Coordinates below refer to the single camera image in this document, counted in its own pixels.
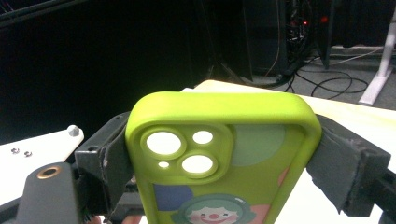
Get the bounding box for white metal stand frame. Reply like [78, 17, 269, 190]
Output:
[358, 4, 396, 106]

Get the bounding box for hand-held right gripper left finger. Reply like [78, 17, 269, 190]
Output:
[74, 111, 139, 218]

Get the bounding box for black floor cable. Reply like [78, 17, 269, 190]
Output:
[292, 68, 371, 101]

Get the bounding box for green cartoon phone case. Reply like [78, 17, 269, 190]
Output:
[124, 91, 323, 224]

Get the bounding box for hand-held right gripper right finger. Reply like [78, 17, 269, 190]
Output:
[305, 114, 392, 218]

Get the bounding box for dark equipment rack red lights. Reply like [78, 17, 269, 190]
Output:
[242, 0, 332, 77]

